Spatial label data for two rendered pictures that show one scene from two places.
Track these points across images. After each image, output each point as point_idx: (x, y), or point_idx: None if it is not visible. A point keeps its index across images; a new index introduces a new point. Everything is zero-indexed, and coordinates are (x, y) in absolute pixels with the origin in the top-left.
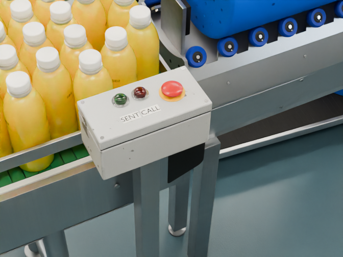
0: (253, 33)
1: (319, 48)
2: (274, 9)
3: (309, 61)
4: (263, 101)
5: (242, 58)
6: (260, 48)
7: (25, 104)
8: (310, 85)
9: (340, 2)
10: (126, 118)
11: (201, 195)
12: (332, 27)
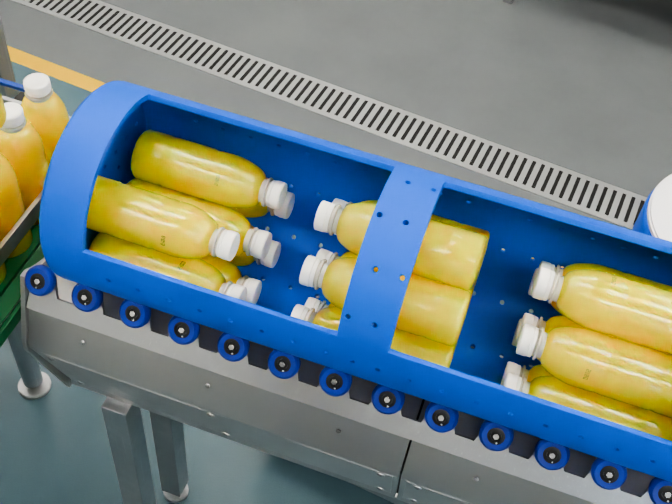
0: (126, 303)
1: (235, 390)
2: (115, 288)
3: (214, 397)
4: (166, 403)
5: (107, 325)
6: (138, 329)
7: None
8: (251, 435)
9: (277, 351)
10: None
11: (115, 463)
12: (260, 376)
